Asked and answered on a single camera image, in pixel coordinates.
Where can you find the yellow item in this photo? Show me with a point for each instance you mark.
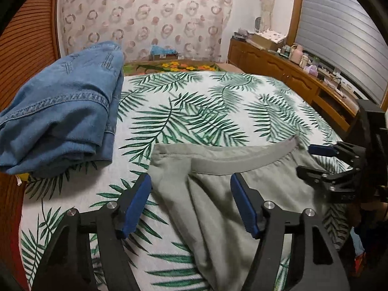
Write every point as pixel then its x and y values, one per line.
pixel 23 177

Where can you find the wooden sideboard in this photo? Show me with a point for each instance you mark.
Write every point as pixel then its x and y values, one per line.
pixel 282 66

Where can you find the pink jug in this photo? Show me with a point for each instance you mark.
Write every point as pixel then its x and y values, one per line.
pixel 295 54

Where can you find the wooden window frame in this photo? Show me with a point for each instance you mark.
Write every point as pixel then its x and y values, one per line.
pixel 295 12

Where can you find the cardboard box with spotted cloth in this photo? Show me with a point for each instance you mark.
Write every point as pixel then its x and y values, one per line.
pixel 269 38

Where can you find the wooden slatted panel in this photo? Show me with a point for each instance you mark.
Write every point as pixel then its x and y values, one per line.
pixel 27 45

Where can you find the blue denim jeans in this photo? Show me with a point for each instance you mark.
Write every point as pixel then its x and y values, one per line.
pixel 60 109

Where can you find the grey-green t-shirt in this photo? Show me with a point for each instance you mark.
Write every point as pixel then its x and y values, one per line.
pixel 218 194

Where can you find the box with blue cloth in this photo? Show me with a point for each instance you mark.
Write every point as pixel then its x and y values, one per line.
pixel 163 53

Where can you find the purple tissue pack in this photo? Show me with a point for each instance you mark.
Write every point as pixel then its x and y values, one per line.
pixel 310 69

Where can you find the cream lace curtain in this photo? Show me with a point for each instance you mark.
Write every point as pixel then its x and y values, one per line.
pixel 271 3

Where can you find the palm leaf bed sheet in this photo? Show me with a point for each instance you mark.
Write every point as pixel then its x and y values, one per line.
pixel 188 112

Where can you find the circle patterned curtain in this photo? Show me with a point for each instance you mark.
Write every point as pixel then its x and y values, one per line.
pixel 145 18

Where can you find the small white fan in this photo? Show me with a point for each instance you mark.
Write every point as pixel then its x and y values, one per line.
pixel 258 25

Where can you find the white bottle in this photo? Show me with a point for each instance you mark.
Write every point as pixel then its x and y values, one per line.
pixel 304 60

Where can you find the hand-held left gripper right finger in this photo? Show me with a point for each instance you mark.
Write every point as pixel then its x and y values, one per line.
pixel 242 201

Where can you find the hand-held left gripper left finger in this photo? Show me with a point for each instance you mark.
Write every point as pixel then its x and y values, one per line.
pixel 138 203

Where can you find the grey roller shutter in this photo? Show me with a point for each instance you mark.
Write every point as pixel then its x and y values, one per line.
pixel 342 30

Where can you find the floral blanket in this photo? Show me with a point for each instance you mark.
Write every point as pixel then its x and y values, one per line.
pixel 172 66

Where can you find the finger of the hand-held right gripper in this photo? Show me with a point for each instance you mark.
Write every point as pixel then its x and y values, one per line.
pixel 312 172
pixel 321 150

